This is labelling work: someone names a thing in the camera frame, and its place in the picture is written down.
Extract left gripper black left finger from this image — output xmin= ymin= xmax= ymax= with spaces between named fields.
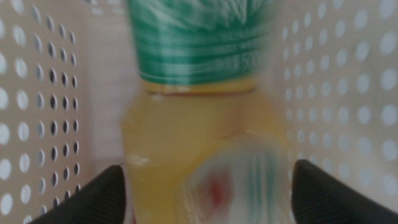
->
xmin=29 ymin=164 xmax=127 ymax=224

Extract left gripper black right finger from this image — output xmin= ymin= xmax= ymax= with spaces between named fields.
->
xmin=291 ymin=159 xmax=398 ymax=224

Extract yellow tea bottle green label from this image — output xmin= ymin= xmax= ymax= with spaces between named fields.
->
xmin=121 ymin=0 xmax=294 ymax=224

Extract white perforated plastic basket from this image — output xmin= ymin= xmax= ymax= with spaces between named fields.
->
xmin=0 ymin=0 xmax=398 ymax=224

